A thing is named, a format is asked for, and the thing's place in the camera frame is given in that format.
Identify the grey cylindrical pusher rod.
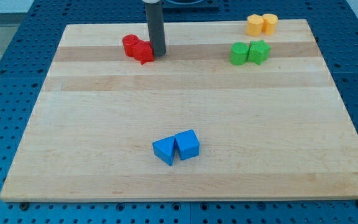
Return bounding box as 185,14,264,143
144,0,166,57

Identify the red circle block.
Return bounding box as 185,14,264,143
122,34,139,57

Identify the green circle block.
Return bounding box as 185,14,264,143
229,42,249,65

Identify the wooden board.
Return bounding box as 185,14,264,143
0,19,358,202

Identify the red star block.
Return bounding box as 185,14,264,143
132,40,154,65

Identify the yellow hexagon block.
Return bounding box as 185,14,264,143
246,14,264,36

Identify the green star block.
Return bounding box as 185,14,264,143
248,40,271,65

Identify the yellow heart block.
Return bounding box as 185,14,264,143
262,14,278,35

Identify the blue cube block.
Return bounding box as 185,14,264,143
175,129,200,161

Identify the blue triangle block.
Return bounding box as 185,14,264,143
152,136,175,166

